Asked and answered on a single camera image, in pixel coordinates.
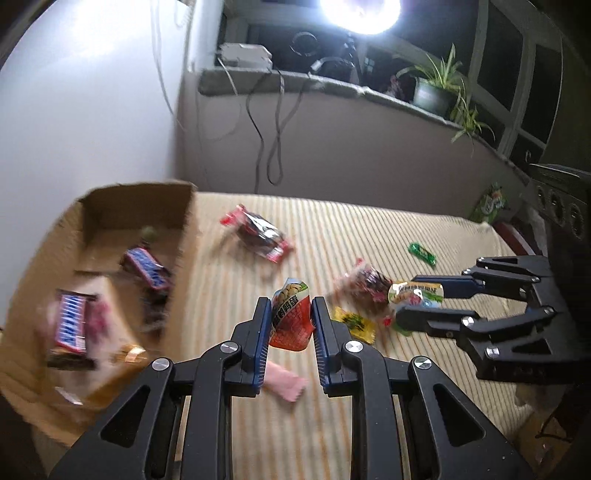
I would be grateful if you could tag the red orange snack packet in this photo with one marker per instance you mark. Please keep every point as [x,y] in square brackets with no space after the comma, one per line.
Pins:
[291,323]

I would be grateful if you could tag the large green snack bag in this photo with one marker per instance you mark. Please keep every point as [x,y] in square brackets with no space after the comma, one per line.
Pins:
[489,203]

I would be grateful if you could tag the brown cardboard box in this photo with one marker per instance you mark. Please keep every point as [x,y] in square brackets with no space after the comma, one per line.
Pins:
[115,207]

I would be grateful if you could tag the white window frame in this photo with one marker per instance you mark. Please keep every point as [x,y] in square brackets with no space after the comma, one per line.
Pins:
[508,124]

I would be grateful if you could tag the red dark candy packet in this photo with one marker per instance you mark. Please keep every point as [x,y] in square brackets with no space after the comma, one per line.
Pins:
[258,235]

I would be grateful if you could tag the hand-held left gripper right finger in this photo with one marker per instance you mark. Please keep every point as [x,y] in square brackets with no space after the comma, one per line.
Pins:
[318,346]

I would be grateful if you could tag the pink snack packet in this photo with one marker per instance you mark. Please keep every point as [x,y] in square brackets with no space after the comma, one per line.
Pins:
[286,383]

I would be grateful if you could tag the red storage box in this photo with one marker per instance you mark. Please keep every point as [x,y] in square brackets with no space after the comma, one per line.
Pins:
[512,237]

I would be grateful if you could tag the Snickers bar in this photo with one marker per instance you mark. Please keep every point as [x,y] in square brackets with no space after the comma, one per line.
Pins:
[71,323]
[145,270]

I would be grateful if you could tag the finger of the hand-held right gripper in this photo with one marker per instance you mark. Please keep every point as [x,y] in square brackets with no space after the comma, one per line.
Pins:
[457,288]
[429,321]

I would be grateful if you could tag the yellow snack packet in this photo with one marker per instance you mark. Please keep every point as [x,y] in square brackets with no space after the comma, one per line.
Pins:
[355,323]

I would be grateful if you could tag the striped beige blanket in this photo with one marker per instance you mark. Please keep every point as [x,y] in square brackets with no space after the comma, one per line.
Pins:
[323,221]

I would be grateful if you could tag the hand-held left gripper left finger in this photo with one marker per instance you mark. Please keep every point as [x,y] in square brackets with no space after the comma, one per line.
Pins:
[267,346]

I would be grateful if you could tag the potted spider plant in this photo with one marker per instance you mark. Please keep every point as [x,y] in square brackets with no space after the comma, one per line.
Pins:
[431,97]

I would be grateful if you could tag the dark red snack packet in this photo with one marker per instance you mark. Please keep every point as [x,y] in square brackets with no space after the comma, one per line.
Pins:
[364,286]

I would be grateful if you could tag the green white snack packet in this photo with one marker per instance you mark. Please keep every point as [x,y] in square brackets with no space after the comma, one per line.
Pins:
[415,293]

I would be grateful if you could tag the black tripod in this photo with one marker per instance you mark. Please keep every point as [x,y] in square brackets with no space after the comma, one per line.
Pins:
[351,60]

